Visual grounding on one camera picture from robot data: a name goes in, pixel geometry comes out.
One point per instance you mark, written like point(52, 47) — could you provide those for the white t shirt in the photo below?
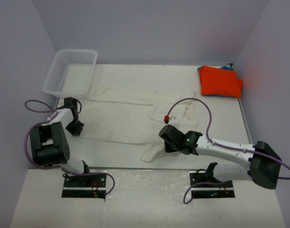
point(124, 115)

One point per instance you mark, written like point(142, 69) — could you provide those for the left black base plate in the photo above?
point(85, 187)

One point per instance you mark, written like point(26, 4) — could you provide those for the white plastic basket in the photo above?
point(71, 73)

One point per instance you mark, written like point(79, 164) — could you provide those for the folded blue t shirt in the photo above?
point(227, 68)

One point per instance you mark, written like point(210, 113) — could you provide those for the folded orange t shirt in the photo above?
point(219, 82)

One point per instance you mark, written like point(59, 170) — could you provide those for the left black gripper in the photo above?
point(77, 130)

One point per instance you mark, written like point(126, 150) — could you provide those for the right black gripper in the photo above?
point(168, 149)

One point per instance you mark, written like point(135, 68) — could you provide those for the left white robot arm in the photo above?
point(45, 144)

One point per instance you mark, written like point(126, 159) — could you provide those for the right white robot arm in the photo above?
point(259, 162)

